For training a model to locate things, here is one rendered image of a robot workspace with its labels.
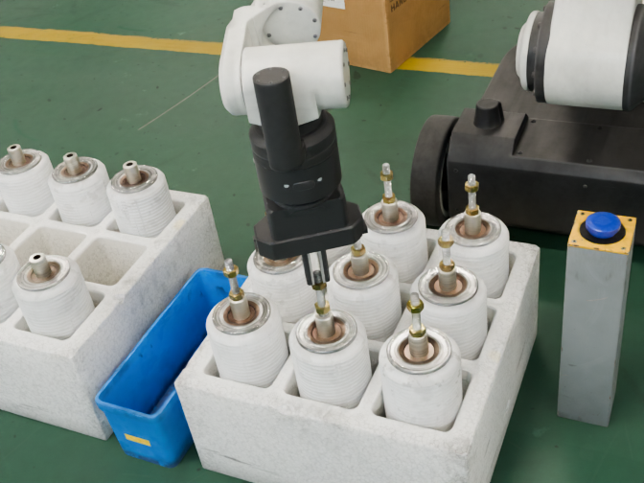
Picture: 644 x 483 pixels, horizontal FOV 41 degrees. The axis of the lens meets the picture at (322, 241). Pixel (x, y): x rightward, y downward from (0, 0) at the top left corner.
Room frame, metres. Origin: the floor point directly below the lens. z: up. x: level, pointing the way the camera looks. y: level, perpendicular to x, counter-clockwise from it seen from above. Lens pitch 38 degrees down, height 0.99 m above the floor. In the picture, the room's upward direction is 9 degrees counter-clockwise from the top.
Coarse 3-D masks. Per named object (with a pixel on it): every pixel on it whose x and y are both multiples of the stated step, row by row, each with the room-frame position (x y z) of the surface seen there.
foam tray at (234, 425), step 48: (432, 240) 1.00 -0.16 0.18; (528, 288) 0.88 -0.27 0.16; (288, 336) 0.85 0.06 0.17; (528, 336) 0.89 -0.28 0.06; (192, 384) 0.78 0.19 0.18; (240, 384) 0.77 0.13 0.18; (288, 384) 0.76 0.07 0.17; (480, 384) 0.71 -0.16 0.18; (192, 432) 0.79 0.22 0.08; (240, 432) 0.75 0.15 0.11; (288, 432) 0.72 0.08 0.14; (336, 432) 0.68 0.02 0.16; (384, 432) 0.66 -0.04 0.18; (432, 432) 0.65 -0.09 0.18; (480, 432) 0.66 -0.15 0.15; (288, 480) 0.72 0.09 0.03; (336, 480) 0.69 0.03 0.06; (384, 480) 0.66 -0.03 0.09; (432, 480) 0.63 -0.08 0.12; (480, 480) 0.65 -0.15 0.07
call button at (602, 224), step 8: (592, 216) 0.81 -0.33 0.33; (600, 216) 0.81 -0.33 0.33; (608, 216) 0.80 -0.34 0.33; (616, 216) 0.80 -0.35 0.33; (592, 224) 0.79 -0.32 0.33; (600, 224) 0.79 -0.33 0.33; (608, 224) 0.79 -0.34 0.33; (616, 224) 0.79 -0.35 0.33; (592, 232) 0.79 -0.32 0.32; (600, 232) 0.78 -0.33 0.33; (608, 232) 0.78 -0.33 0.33; (616, 232) 0.78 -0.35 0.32
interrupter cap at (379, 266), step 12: (372, 252) 0.90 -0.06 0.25; (336, 264) 0.89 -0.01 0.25; (348, 264) 0.88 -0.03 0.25; (372, 264) 0.88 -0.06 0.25; (384, 264) 0.87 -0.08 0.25; (336, 276) 0.86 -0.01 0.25; (348, 276) 0.86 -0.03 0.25; (360, 276) 0.86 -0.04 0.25; (372, 276) 0.85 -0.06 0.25; (384, 276) 0.85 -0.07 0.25; (360, 288) 0.83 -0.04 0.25
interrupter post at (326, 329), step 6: (330, 312) 0.77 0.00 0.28; (318, 318) 0.76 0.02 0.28; (324, 318) 0.76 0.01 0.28; (330, 318) 0.76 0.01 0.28; (318, 324) 0.76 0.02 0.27; (324, 324) 0.76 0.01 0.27; (330, 324) 0.76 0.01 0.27; (318, 330) 0.76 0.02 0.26; (324, 330) 0.76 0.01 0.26; (330, 330) 0.76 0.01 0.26; (324, 336) 0.76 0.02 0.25; (330, 336) 0.76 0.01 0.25
